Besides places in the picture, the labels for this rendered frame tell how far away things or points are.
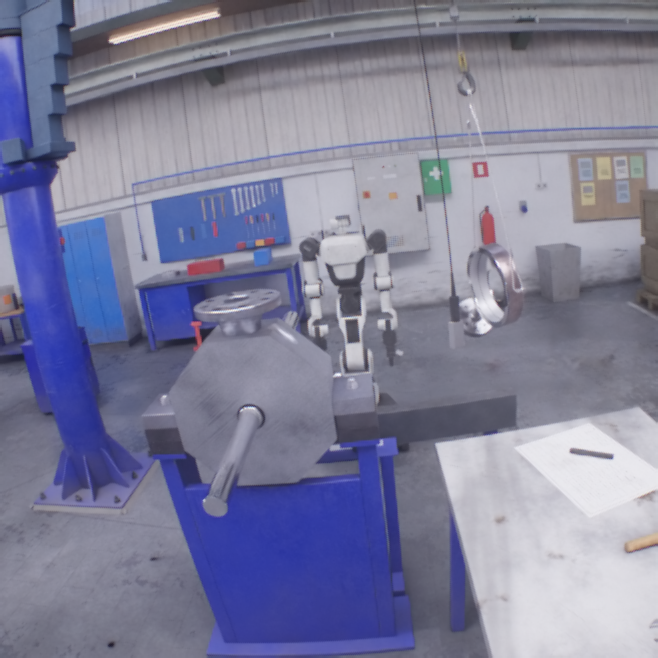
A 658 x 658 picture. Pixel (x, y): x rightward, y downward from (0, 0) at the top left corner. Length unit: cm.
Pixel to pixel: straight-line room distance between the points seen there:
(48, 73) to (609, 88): 655
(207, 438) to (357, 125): 549
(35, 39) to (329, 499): 292
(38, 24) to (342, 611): 338
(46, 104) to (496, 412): 283
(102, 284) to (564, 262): 588
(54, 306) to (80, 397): 60
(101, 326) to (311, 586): 580
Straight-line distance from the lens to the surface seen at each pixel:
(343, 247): 319
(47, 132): 323
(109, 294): 710
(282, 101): 685
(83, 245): 718
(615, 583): 122
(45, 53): 331
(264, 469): 165
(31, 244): 328
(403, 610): 230
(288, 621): 215
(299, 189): 669
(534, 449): 166
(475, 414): 202
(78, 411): 346
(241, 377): 152
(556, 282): 662
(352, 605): 205
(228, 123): 693
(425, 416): 199
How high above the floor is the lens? 172
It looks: 14 degrees down
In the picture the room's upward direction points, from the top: 8 degrees counter-clockwise
